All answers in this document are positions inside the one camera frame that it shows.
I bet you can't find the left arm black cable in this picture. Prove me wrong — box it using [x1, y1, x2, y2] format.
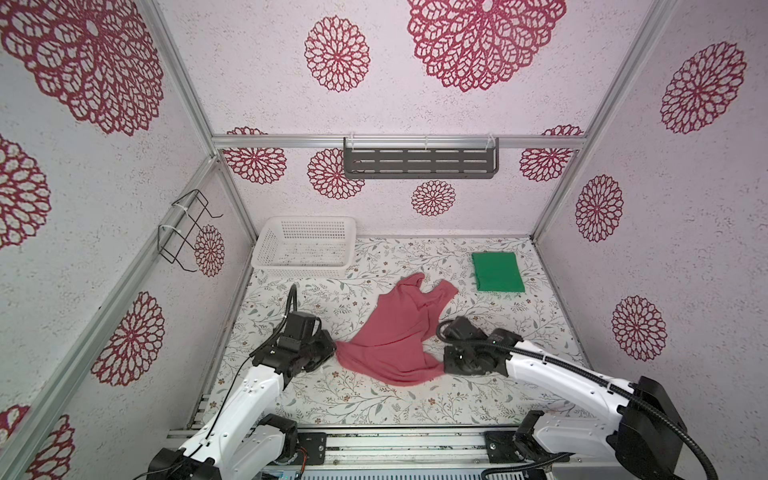
[131, 283, 300, 480]

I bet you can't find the white plastic laundry basket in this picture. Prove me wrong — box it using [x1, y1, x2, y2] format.
[251, 216, 357, 278]

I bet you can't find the black wire wall rack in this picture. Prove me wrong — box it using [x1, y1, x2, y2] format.
[155, 189, 226, 278]

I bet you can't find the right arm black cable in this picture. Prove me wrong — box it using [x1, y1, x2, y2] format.
[435, 319, 719, 480]

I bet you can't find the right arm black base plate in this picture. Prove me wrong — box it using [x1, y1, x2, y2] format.
[483, 410, 560, 464]

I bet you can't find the aluminium front rail frame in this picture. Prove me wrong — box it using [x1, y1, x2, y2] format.
[152, 424, 658, 480]

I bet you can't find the pink red tank top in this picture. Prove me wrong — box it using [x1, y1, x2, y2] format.
[336, 273, 458, 387]

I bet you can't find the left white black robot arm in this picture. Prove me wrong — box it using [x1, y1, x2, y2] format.
[138, 311, 335, 479]

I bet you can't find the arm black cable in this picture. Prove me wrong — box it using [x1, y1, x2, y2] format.
[435, 319, 719, 480]
[131, 283, 300, 480]

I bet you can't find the dark grey wall shelf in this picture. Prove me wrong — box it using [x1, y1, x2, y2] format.
[342, 138, 499, 180]

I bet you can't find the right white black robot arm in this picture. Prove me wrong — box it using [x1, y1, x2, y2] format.
[437, 317, 687, 479]

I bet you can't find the green tank top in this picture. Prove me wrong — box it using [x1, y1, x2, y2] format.
[472, 252, 525, 293]

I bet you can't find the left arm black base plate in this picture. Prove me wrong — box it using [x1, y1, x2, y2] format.
[269, 432, 327, 467]

